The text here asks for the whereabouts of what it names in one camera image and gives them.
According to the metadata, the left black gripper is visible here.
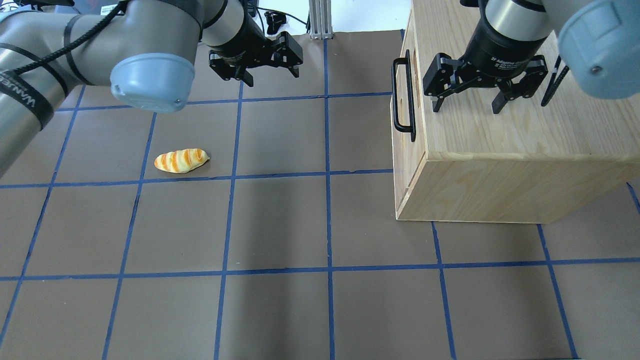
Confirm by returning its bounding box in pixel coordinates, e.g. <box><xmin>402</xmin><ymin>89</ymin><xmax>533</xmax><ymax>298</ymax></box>
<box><xmin>209</xmin><ymin>15</ymin><xmax>304</xmax><ymax>88</ymax></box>

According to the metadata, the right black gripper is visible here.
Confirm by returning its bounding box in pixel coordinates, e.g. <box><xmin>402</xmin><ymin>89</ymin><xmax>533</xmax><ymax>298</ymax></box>
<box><xmin>422</xmin><ymin>20</ymin><xmax>548</xmax><ymax>115</ymax></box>

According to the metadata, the wooden drawer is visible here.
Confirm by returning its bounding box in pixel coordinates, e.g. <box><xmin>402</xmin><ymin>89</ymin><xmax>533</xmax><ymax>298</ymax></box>
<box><xmin>391</xmin><ymin>10</ymin><xmax>426</xmax><ymax>171</ymax></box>

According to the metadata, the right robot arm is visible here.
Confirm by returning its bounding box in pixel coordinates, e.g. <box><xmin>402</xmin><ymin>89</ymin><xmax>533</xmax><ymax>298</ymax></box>
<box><xmin>422</xmin><ymin>0</ymin><xmax>640</xmax><ymax>114</ymax></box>

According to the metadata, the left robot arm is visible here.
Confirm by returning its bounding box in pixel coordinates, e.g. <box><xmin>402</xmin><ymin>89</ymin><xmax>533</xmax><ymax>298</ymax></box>
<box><xmin>1</xmin><ymin>0</ymin><xmax>304</xmax><ymax>174</ymax></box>

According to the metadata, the wooden drawer cabinet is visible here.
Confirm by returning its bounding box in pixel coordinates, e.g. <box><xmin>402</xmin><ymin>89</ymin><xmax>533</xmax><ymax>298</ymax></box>
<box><xmin>393</xmin><ymin>0</ymin><xmax>640</xmax><ymax>224</ymax></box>

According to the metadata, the striped toy bread loaf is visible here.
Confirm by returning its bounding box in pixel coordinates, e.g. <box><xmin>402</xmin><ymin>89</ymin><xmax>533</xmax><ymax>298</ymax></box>
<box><xmin>153</xmin><ymin>148</ymin><xmax>210</xmax><ymax>174</ymax></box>

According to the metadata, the aluminium frame post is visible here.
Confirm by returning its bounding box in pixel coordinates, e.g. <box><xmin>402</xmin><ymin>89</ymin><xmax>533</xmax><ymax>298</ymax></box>
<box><xmin>308</xmin><ymin>0</ymin><xmax>334</xmax><ymax>40</ymax></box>

